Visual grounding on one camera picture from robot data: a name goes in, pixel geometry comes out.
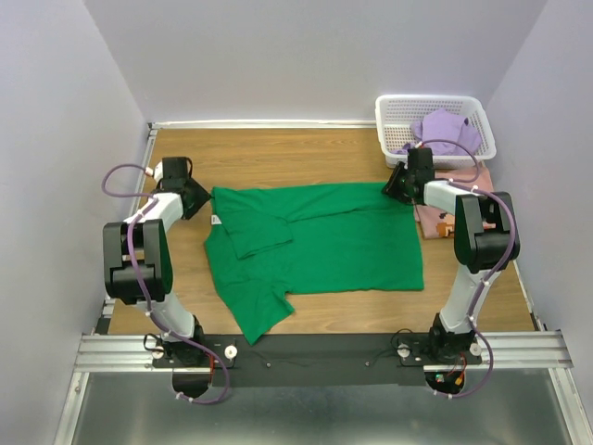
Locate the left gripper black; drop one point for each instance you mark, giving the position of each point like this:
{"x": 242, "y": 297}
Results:
{"x": 202, "y": 197}

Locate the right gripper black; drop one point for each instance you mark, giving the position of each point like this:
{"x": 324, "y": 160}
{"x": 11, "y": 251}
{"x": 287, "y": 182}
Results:
{"x": 390, "y": 186}

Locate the purple t shirt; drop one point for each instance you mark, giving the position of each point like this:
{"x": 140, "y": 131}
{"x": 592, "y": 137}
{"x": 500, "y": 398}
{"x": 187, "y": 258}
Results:
{"x": 444, "y": 132}

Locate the white plastic basket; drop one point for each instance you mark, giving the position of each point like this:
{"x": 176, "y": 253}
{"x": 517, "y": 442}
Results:
{"x": 395, "y": 113}

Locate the green t shirt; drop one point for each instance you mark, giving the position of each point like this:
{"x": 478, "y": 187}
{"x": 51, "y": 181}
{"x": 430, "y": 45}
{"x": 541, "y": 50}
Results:
{"x": 325, "y": 238}

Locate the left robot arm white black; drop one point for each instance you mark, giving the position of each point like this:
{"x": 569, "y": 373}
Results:
{"x": 138, "y": 269}

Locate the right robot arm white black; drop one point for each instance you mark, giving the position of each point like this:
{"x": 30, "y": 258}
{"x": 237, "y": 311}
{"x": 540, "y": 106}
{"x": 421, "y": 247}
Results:
{"x": 485, "y": 241}

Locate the folded pink t shirt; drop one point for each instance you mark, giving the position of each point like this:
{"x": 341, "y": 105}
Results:
{"x": 436, "y": 223}

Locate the black base mat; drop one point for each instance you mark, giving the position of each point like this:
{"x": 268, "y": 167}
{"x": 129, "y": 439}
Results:
{"x": 251, "y": 375}

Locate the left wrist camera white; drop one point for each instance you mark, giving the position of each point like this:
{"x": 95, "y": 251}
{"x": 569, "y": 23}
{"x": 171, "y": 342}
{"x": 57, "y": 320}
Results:
{"x": 155, "y": 173}

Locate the aluminium back rail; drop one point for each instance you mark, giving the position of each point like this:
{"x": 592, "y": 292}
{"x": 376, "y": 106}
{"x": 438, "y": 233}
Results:
{"x": 260, "y": 124}

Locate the aluminium front rail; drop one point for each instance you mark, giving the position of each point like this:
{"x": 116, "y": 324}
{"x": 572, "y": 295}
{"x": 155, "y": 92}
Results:
{"x": 502, "y": 350}

